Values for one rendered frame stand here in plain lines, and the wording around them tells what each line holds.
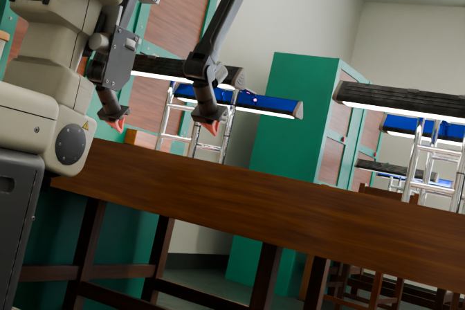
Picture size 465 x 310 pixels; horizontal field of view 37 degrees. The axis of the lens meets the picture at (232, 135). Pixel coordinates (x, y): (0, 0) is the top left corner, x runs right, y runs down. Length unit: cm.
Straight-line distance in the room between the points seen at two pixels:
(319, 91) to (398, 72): 248
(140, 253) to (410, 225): 199
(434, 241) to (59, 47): 102
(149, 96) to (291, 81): 215
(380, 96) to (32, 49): 103
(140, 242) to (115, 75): 180
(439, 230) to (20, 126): 100
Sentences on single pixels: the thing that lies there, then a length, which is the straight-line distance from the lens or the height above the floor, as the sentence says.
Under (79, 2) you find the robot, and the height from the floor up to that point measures 107.
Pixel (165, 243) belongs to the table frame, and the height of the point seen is 36.
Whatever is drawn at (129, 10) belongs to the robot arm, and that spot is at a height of 120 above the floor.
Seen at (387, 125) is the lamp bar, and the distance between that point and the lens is 269.
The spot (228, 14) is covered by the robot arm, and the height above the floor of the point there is 120.
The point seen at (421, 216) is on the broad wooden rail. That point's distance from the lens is 175.
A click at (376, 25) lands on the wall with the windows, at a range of 774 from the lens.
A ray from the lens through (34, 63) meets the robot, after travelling 178.
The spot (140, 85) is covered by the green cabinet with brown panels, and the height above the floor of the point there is 107.
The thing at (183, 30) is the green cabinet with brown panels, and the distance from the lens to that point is 346.
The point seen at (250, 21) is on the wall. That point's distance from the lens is 563.
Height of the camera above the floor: 72
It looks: 4 degrees up
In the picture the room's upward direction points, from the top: 13 degrees clockwise
